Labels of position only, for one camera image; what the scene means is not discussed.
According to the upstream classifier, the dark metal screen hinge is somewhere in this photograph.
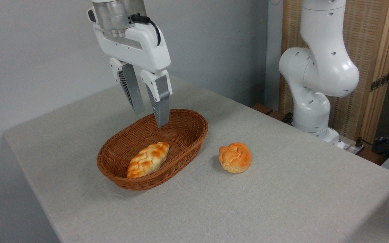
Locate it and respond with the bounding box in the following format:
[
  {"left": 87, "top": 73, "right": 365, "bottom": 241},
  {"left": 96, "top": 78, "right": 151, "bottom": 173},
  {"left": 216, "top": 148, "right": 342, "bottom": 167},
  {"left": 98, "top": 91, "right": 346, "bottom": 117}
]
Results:
[{"left": 370, "top": 72, "right": 389, "bottom": 92}]

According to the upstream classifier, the grey linen tablecloth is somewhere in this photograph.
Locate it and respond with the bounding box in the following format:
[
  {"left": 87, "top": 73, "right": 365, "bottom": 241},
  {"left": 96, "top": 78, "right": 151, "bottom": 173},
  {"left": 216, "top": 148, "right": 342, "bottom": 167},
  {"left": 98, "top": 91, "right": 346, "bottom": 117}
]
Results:
[{"left": 3, "top": 71, "right": 389, "bottom": 243}]

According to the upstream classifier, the long braided bread loaf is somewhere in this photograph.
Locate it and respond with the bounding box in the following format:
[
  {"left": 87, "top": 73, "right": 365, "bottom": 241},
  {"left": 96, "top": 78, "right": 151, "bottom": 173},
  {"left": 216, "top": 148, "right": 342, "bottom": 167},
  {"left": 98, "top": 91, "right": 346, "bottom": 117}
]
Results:
[{"left": 127, "top": 141, "right": 170, "bottom": 179}]

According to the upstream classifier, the wooden rattan folding screen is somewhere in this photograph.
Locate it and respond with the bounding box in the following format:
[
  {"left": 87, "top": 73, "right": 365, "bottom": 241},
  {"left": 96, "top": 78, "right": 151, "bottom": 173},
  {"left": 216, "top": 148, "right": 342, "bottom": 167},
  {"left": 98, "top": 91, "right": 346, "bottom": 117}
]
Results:
[{"left": 279, "top": 0, "right": 389, "bottom": 145}]

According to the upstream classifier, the brown wicker basket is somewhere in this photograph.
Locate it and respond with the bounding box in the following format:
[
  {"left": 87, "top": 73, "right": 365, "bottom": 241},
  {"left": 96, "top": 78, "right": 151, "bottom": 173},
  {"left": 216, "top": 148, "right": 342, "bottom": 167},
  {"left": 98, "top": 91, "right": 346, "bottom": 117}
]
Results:
[{"left": 97, "top": 109, "right": 209, "bottom": 191}]

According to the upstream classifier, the black power cable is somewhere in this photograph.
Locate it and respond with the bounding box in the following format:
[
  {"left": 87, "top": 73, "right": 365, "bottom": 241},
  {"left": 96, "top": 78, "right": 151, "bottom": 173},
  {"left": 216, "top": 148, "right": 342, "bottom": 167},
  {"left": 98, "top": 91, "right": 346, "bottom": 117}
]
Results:
[{"left": 355, "top": 137, "right": 389, "bottom": 153}]

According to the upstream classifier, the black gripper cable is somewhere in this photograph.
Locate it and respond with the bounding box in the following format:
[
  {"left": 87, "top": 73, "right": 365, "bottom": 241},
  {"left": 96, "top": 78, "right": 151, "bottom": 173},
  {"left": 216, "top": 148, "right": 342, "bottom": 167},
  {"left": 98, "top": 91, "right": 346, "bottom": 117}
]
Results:
[{"left": 130, "top": 14, "right": 161, "bottom": 46}]

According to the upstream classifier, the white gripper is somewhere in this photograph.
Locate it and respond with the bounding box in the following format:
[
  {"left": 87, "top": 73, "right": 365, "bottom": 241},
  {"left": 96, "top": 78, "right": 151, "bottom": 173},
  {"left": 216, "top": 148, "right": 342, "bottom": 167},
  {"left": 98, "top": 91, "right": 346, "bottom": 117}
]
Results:
[{"left": 93, "top": 23, "right": 173, "bottom": 128}]

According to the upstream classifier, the round knotted bread roll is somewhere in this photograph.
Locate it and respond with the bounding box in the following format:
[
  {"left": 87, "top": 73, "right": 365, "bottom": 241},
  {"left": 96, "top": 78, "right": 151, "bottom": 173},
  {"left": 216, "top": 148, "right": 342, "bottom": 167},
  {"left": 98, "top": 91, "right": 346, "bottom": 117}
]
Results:
[{"left": 218, "top": 142, "right": 252, "bottom": 173}]

